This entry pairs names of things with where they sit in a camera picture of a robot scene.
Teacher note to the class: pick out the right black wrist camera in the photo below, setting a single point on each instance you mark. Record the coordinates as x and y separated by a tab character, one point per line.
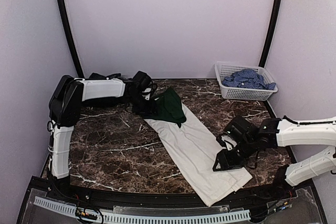
238	130

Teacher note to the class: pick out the right black frame post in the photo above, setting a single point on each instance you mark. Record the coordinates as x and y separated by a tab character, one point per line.
270	33

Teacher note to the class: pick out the black frame post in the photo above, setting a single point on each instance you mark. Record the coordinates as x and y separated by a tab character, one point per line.
69	38
270	33

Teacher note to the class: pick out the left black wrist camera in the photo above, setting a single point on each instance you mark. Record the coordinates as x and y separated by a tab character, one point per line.
144	84

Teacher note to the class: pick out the dark green plaid garment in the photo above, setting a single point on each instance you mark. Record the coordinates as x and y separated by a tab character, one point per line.
97	76

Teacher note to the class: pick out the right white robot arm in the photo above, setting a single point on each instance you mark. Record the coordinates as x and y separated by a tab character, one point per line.
283	132

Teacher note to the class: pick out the blue checkered shirt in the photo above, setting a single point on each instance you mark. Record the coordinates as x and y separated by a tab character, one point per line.
248	79

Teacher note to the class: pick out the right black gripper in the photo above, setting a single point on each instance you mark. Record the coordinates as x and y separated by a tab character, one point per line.
227	162

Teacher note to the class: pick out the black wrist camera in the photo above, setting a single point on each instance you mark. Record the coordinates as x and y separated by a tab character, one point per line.
144	84
238	130

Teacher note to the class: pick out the white plastic laundry basket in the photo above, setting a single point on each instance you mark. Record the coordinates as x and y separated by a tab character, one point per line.
223	69

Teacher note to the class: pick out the black curved front rail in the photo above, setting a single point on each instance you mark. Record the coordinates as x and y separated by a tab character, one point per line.
252	198

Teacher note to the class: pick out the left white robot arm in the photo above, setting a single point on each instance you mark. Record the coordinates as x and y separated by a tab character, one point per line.
72	94

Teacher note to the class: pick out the white and green raglan shirt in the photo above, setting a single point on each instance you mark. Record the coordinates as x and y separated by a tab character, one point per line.
193	148

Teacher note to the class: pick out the white slotted cable duct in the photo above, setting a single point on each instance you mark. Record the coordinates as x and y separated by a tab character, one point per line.
141	215

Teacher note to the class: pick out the left black frame post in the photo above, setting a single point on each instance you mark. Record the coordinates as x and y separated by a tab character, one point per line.
69	38

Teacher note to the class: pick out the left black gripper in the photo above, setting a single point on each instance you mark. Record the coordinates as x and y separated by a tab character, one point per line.
150	110

